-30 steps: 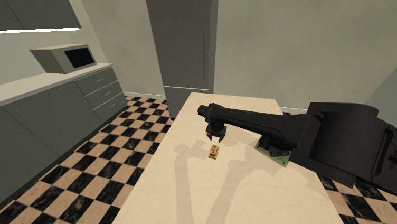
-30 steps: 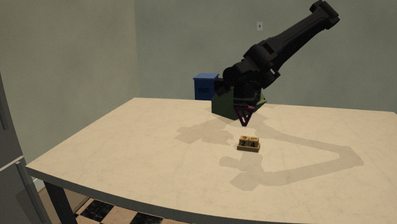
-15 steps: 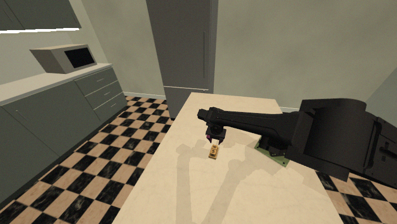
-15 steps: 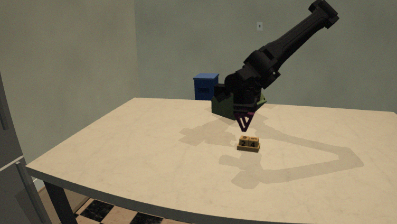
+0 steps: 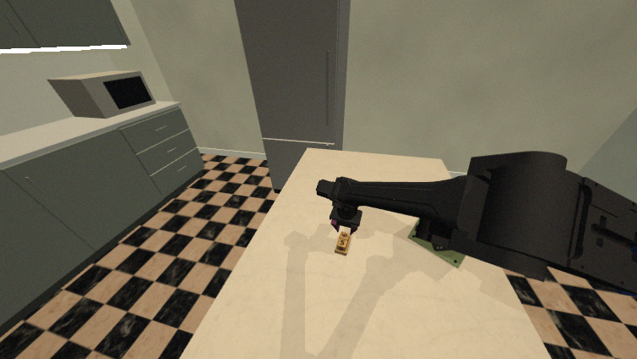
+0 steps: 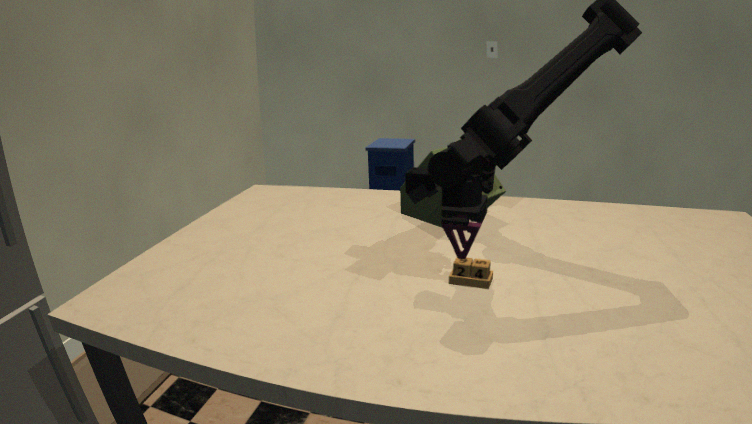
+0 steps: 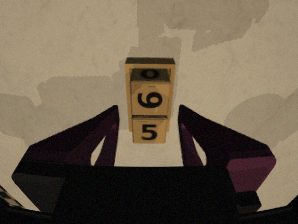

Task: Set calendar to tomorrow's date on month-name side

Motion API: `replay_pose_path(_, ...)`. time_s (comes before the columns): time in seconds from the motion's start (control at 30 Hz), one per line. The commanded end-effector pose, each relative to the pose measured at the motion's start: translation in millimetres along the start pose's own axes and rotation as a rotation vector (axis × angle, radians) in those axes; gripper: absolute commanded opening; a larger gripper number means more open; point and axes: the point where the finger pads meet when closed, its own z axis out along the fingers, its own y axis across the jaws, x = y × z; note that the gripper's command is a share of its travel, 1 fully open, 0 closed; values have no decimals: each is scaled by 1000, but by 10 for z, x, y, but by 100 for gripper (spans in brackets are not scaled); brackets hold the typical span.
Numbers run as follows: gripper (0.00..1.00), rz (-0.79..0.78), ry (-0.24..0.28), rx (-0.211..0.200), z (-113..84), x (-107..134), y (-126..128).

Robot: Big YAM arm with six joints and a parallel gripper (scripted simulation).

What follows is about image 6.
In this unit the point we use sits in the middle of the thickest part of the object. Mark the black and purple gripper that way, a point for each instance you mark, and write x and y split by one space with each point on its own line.
474 206

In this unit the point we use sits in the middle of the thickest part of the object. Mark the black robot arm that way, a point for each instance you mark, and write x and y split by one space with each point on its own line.
610 25

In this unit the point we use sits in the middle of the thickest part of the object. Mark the tan number cube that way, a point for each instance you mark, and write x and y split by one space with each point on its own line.
480 269
462 267

